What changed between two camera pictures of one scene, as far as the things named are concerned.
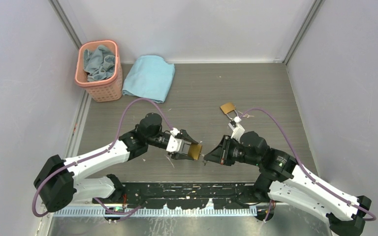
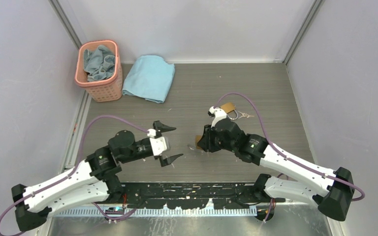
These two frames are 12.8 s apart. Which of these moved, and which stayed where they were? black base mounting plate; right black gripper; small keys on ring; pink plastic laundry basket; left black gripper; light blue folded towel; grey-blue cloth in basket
Moved: right black gripper; left black gripper
Stayed: black base mounting plate; light blue folded towel; grey-blue cloth in basket; pink plastic laundry basket; small keys on ring
